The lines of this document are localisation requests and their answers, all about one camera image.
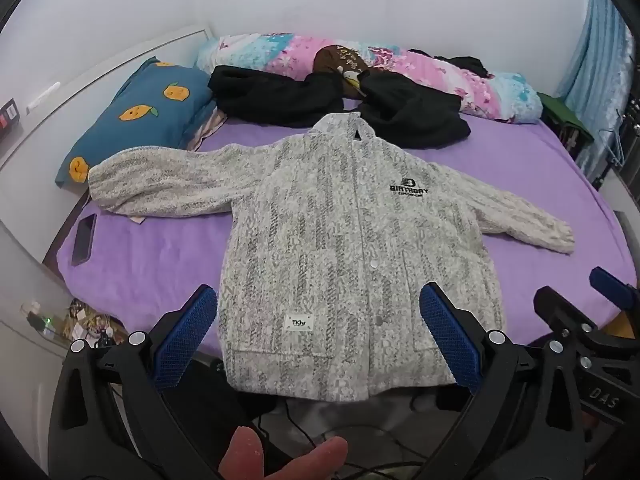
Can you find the grey white knitted jacket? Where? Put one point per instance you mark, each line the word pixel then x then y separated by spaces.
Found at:
pixel 325 260

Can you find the light blue curtain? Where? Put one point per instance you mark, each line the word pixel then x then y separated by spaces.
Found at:
pixel 600 50

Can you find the blue pillow with orange print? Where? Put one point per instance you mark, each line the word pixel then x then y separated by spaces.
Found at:
pixel 130 110

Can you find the person's left hand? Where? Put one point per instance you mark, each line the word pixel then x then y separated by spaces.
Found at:
pixel 250 460

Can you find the purple bed sheet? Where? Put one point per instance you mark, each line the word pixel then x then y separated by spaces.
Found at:
pixel 150 270

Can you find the black box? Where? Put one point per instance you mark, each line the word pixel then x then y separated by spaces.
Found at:
pixel 7 115

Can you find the small black garment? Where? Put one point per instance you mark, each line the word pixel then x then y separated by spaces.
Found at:
pixel 465 65

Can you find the white remote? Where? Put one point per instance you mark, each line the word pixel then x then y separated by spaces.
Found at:
pixel 42 97

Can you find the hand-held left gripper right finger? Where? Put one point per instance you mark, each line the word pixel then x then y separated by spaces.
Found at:
pixel 450 340

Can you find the white headboard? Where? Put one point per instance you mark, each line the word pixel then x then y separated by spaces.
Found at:
pixel 75 90

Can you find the brown plush toy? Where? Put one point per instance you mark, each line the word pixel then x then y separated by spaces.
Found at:
pixel 340 62

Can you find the pile of small clutter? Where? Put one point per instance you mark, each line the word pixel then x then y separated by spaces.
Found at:
pixel 85 322

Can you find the pink blue floral quilt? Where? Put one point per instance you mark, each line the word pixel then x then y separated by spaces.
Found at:
pixel 290 55

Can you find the green cloth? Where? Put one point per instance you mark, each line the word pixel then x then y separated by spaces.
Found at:
pixel 557 107

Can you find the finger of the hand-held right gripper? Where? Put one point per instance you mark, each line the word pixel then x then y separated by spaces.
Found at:
pixel 612 285
pixel 555 307

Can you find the black phone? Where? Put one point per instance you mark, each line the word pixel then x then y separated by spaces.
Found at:
pixel 83 240

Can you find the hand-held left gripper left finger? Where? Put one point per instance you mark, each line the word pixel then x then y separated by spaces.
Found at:
pixel 185 340

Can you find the metal clothes rack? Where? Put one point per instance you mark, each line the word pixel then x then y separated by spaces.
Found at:
pixel 590 160

